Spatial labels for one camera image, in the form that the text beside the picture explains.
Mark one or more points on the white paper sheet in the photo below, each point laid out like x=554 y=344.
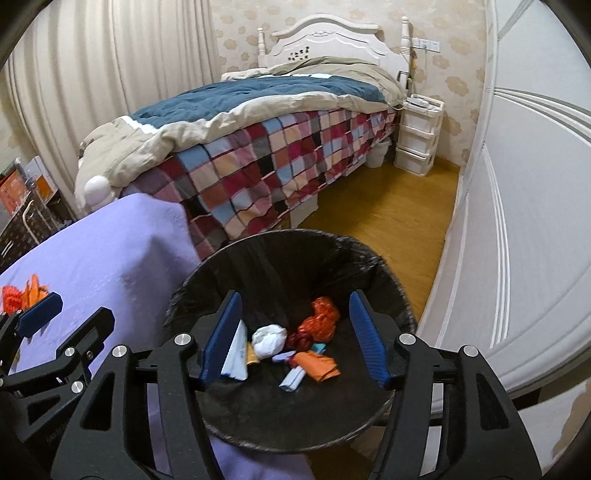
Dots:
x=235 y=355

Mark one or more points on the orange cardboard box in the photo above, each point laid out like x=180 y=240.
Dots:
x=14 y=189

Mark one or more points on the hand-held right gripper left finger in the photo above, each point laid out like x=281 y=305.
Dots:
x=221 y=341

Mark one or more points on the red-orange mesh net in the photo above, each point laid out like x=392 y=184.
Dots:
x=11 y=295

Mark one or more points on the small purple wrapper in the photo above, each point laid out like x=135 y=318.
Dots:
x=284 y=356

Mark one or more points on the white crumpled paper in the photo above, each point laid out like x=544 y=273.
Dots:
x=270 y=339

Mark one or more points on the white and orange box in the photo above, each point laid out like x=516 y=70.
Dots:
x=41 y=177

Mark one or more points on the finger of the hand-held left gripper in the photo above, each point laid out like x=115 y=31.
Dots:
x=92 y=330
x=39 y=311

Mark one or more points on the small white bin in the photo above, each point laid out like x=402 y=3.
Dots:
x=378 y=154

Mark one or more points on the white wall socket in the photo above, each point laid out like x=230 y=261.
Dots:
x=425 y=44

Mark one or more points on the white plastic drawer unit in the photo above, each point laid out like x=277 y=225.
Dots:
x=415 y=134

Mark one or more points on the black trash bin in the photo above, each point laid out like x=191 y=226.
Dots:
x=286 y=272

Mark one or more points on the items on drawer unit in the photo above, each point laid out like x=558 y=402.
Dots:
x=420 y=101

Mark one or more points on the cream curtain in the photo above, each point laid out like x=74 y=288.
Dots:
x=115 y=55

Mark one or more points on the white bed headboard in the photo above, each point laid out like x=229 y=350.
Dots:
x=323 y=39

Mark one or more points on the plaid bed sheet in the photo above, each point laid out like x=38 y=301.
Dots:
x=277 y=157

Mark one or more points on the dark red wrapper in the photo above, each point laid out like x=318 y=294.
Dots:
x=298 y=341

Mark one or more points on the white round bedpost knob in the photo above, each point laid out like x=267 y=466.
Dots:
x=97 y=189

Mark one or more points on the small teal wrapper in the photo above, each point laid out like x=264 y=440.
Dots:
x=318 y=347

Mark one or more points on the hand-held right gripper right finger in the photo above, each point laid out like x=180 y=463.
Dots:
x=369 y=341

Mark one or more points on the white wardrobe door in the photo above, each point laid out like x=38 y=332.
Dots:
x=531 y=184

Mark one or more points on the orange mesh net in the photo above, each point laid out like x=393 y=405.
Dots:
x=323 y=316

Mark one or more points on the silver tube with teal cap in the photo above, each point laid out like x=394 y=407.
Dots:
x=293 y=376

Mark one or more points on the bed with patchwork quilt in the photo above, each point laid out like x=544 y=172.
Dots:
x=254 y=92

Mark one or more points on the white bed frame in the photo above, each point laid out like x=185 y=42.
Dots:
x=304 y=212

